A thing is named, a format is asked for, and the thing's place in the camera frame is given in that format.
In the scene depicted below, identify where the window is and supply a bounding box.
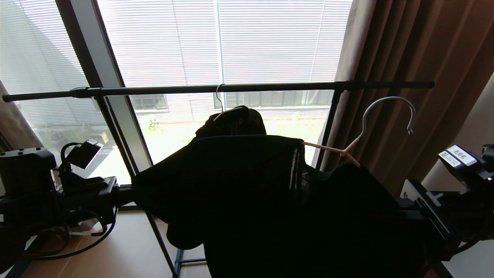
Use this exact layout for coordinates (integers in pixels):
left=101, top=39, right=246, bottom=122
left=0, top=0, right=354, bottom=186

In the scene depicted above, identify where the black cable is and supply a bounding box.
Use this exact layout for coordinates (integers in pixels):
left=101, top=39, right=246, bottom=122
left=23, top=208, right=118, bottom=260

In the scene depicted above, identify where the black garment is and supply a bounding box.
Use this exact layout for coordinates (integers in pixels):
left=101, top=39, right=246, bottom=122
left=131, top=134, right=429, bottom=278
left=191, top=105, right=267, bottom=141

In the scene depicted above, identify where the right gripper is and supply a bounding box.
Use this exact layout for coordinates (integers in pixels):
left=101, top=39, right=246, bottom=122
left=400, top=178, right=487, bottom=264

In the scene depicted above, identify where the pink clothes hanger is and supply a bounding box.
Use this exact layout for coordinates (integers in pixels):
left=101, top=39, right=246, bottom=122
left=301, top=97, right=416, bottom=168
left=213, top=84, right=249, bottom=122

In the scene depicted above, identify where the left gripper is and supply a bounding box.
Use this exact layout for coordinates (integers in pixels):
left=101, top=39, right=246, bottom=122
left=62, top=177, right=135, bottom=226

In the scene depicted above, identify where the black clothes rack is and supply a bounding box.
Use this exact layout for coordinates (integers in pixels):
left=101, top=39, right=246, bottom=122
left=2, top=80, right=435, bottom=278

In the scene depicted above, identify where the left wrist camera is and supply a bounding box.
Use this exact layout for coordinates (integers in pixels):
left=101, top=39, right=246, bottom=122
left=58, top=140, right=118, bottom=194

